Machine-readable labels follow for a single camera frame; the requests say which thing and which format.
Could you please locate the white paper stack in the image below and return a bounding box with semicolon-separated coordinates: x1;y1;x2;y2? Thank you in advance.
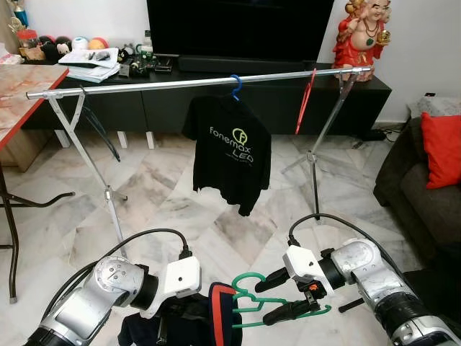
58;46;121;84

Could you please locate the black wire hanger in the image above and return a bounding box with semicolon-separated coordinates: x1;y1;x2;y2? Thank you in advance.
81;90;122;164

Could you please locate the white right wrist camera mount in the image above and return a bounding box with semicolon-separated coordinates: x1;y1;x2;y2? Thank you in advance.
282;245;336;298

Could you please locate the black soundbar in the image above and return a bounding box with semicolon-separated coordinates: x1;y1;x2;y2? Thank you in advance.
177;55;318;74

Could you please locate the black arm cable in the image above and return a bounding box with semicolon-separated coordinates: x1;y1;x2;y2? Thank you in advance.
42;228;194;321
287;213;408;278

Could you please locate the marble table with red edge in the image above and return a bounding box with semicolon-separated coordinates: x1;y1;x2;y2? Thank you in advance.
0;63;76;303

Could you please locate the black t-shirt with green logo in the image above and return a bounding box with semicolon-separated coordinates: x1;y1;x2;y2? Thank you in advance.
181;92;273;217

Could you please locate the black tv cabinet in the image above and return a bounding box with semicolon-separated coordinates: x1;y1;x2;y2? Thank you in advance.
20;63;393;151

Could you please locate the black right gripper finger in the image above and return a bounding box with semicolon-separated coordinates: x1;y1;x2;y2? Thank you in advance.
262;299;321;327
254;267;294;293

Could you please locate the dark brown fabric sofa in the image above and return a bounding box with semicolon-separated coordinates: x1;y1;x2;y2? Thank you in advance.
373;114;461;264

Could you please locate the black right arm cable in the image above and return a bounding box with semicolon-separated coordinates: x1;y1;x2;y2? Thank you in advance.
287;213;408;278

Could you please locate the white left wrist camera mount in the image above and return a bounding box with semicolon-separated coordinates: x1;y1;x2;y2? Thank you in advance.
139;256;202;319

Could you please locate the blue plastic hanger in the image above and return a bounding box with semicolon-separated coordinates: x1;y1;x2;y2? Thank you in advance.
228;74;244;102

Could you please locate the gold blue trophy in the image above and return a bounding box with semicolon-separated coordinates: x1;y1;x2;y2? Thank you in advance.
9;0;31;33

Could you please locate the red plastic hanger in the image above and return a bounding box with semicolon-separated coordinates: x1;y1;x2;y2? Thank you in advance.
294;68;318;136

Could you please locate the short black bar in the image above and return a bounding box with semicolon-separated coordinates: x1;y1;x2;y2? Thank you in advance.
339;299;366;313

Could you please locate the black remote control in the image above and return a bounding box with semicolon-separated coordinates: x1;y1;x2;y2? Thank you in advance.
119;58;145;79

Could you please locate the light wooden cabinet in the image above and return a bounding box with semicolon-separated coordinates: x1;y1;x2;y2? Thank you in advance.
0;128;51;174

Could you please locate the black flat television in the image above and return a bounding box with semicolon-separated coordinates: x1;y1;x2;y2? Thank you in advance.
146;0;336;63

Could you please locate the red laughing buddha statue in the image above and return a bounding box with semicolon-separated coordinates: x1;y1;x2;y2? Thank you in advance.
332;0;394;81

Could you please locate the black power strip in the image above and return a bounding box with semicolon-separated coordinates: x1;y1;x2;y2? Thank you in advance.
358;128;388;142

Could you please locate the green plastic hanger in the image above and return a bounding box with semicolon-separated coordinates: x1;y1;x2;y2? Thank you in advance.
229;271;334;330

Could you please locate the clear plastic bottle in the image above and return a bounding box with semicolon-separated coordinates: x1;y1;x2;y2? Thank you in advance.
142;30;154;61

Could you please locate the black round plush toy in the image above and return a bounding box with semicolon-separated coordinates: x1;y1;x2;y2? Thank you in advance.
55;36;73;56
37;36;57;58

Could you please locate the side table with lace cloth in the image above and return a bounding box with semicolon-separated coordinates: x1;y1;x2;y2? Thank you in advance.
408;94;461;120

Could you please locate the jar with red lid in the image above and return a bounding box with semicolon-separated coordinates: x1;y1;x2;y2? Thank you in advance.
18;27;40;60

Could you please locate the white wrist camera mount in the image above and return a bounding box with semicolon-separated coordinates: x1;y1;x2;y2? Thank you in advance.
282;245;336;298
139;256;202;319

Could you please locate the red cushion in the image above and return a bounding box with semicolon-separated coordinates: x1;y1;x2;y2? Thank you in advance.
421;111;461;190

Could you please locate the silver rack tripod stand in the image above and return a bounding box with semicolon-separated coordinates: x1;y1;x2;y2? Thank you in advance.
45;88;132;260
281;68;361;218

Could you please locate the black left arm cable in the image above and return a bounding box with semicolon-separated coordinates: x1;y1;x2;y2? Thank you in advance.
42;228;194;321

